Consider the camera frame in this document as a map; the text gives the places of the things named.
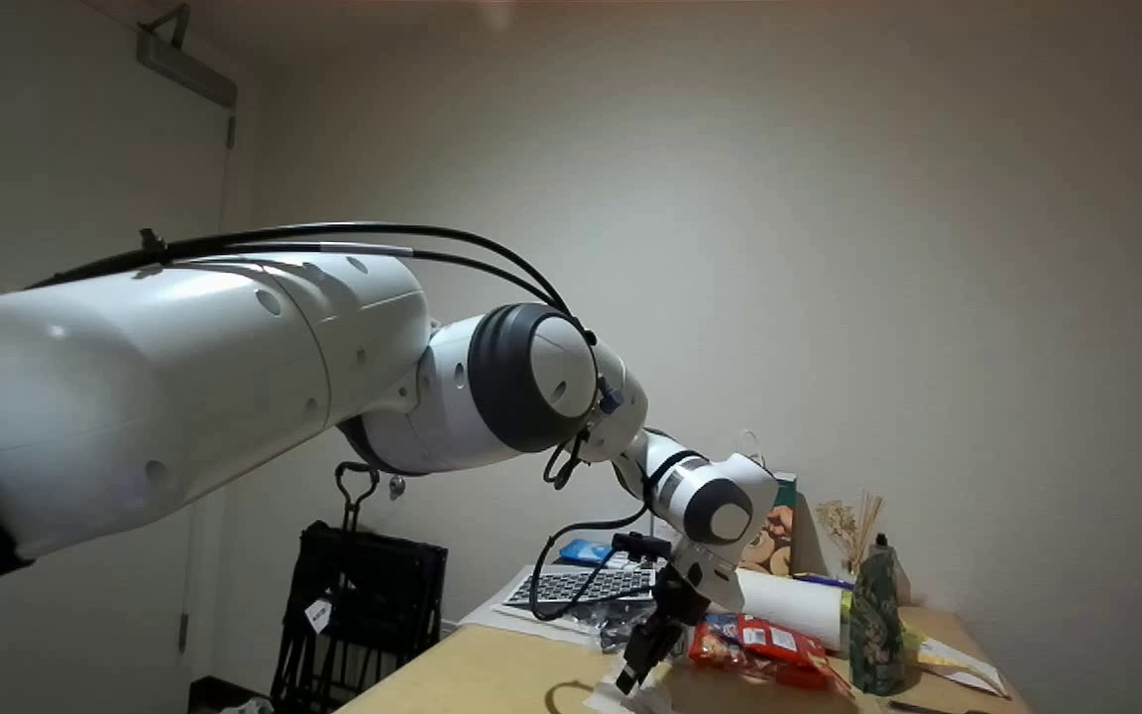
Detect wooden reed sticks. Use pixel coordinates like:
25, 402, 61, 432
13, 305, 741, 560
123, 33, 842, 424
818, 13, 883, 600
818, 494, 883, 574

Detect dark green patterned bottle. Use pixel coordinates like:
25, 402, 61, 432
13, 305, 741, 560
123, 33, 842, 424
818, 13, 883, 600
846, 535, 909, 693

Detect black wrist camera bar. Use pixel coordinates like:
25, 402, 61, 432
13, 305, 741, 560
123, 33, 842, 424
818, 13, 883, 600
609, 533, 671, 563

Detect black white checkerboard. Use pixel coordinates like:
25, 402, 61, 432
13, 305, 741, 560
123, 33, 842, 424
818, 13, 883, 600
506, 567, 654, 607

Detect black folding cart crate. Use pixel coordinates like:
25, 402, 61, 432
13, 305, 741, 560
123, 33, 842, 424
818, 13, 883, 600
268, 459, 447, 714

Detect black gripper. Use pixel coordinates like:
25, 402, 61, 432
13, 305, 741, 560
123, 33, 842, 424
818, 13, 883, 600
616, 567, 708, 693

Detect red snack packet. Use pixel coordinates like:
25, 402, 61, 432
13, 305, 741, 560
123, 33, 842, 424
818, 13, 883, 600
684, 611, 829, 690

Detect white paper towel roll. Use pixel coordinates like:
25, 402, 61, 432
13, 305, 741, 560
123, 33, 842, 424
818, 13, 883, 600
739, 572, 846, 650

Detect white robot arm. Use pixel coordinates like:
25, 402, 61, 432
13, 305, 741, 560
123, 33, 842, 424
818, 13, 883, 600
0, 248, 774, 687

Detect blue plastic packet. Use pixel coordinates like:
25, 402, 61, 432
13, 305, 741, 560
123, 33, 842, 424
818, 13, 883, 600
556, 538, 641, 572

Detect white cloth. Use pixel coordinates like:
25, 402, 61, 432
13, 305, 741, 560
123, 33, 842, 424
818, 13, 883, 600
584, 681, 678, 714

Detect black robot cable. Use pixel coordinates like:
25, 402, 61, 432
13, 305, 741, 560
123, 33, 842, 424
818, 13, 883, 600
29, 219, 683, 628

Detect white paper sheet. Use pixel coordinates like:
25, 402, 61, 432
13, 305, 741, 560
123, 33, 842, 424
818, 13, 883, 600
464, 567, 654, 650

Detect door closer bracket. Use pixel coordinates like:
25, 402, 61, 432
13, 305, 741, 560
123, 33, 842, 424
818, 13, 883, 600
133, 5, 236, 111

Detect green donut gift bag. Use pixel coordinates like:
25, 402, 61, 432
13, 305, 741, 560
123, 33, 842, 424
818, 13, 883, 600
741, 473, 797, 574

